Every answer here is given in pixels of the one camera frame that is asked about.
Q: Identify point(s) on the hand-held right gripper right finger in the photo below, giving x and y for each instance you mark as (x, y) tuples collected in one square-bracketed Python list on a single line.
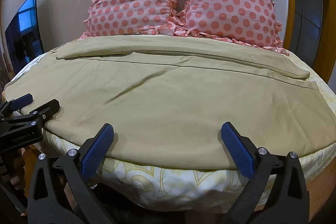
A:
[(240, 153)]

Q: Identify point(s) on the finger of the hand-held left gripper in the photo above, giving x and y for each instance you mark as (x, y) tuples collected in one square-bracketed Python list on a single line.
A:
[(22, 101), (44, 109)]

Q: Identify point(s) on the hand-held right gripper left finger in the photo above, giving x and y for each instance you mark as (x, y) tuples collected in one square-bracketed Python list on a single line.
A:
[(92, 155)]

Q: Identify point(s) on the khaki pants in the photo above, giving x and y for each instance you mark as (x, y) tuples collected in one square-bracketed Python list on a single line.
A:
[(162, 98)]

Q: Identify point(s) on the person's left hand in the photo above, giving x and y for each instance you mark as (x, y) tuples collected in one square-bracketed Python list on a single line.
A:
[(17, 163)]

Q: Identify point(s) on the bed with floral sheet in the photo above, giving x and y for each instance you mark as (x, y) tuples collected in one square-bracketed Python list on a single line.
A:
[(168, 184)]

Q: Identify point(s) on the wall-mounted flat television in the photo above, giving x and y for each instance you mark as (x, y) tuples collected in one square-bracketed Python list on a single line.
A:
[(25, 35)]

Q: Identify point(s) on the wooden window frame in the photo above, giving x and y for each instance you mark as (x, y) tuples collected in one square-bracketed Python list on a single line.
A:
[(286, 11)]

